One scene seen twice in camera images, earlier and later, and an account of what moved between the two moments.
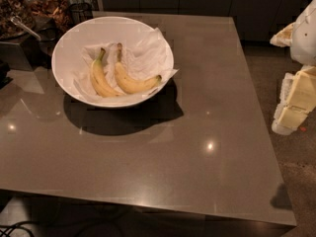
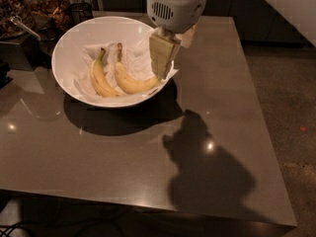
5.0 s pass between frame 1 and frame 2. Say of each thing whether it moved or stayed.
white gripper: moved
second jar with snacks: stayed
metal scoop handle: stayed
